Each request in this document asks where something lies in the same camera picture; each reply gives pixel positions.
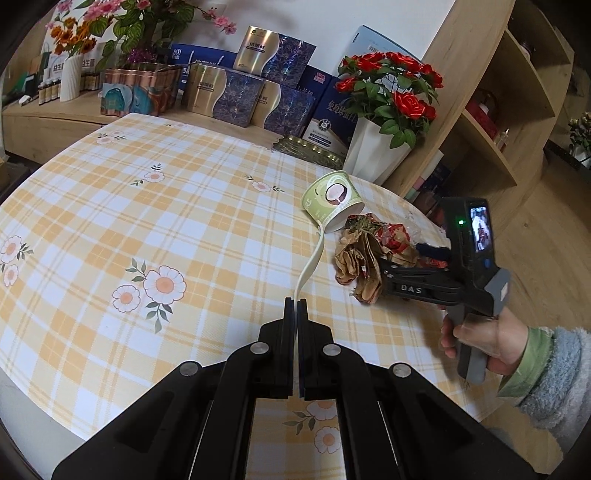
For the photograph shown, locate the orange flowers in white vase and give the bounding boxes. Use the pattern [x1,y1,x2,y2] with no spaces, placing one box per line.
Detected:
[41,0,121,71]

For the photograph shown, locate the red rose plant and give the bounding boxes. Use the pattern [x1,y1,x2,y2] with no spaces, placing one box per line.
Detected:
[335,52,445,149]

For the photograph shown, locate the person's right forearm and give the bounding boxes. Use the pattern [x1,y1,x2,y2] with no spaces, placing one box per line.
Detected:
[507,324,591,457]

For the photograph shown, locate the light blue board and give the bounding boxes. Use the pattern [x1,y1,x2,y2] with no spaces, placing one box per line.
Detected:
[344,25,424,70]

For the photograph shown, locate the green white paper cup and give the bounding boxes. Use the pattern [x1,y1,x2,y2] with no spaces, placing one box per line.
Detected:
[301,170,363,232]

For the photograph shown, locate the red-brown wrapper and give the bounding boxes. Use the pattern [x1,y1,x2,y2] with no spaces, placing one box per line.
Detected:
[376,222,450,272]

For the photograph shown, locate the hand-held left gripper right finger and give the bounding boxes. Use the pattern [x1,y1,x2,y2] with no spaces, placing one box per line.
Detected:
[298,298,539,480]

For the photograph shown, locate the gold foil tray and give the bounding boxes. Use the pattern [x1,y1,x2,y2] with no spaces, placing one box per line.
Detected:
[272,136,345,169]

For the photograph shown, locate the low wooden cabinet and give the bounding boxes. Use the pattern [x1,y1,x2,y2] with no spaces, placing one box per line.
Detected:
[0,90,287,162]

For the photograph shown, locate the gold blue gift box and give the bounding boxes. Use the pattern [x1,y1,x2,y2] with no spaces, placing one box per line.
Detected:
[182,62,267,128]
[233,25,317,89]
[252,78,315,137]

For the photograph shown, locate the blue box with red logo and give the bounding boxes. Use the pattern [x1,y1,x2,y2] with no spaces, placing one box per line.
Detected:
[305,65,343,93]

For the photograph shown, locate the copper striped gift box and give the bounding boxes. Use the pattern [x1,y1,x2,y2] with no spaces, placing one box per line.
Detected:
[102,65,184,119]

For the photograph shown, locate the blue box with white emblem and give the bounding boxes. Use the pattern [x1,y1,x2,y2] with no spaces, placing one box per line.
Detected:
[302,88,359,160]

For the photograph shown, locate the yellow plaid tablecloth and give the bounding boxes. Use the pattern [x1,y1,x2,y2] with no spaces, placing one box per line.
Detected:
[0,112,505,480]

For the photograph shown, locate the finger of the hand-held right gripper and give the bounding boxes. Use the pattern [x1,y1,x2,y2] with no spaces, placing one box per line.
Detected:
[376,257,419,296]
[414,242,452,269]

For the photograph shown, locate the dried flower bunch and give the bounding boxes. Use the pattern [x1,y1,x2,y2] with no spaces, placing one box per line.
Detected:
[567,115,591,163]

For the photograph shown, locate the wooden shelf unit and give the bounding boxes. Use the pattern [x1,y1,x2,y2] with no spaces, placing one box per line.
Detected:
[402,0,576,223]

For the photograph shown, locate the brown paper wrapper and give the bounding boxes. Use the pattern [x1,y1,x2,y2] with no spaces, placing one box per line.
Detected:
[335,213,387,306]

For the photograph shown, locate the person's right hand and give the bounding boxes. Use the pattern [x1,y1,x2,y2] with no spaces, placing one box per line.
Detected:
[438,307,530,377]

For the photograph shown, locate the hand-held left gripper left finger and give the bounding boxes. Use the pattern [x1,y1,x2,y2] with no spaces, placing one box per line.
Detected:
[51,298,296,480]

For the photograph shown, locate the white ribbed vase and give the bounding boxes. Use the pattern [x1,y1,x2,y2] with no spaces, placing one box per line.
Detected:
[60,55,83,102]

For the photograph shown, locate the orange artificial flowers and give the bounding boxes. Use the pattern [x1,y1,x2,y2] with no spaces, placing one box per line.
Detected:
[50,18,98,59]

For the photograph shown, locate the white flower pot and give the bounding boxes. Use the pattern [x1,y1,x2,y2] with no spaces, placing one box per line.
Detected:
[342,117,413,184]

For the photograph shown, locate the pink blossom plant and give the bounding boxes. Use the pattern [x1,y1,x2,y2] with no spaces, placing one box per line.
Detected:
[55,0,236,66]

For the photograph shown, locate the dark blue flat box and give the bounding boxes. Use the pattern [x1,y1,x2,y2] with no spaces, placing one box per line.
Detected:
[171,43,243,93]

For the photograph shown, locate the row of small brown bottles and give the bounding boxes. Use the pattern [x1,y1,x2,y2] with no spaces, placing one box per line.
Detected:
[37,69,103,107]

